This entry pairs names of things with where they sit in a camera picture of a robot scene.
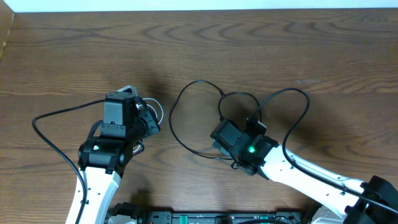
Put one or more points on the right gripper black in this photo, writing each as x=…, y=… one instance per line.
x=216, y=146

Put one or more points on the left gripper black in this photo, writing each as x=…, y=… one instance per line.
x=150, y=114

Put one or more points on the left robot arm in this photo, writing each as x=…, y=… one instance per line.
x=107, y=151

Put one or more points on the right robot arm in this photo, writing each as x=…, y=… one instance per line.
x=342, y=199

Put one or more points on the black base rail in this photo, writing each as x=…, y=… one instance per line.
x=125, y=212

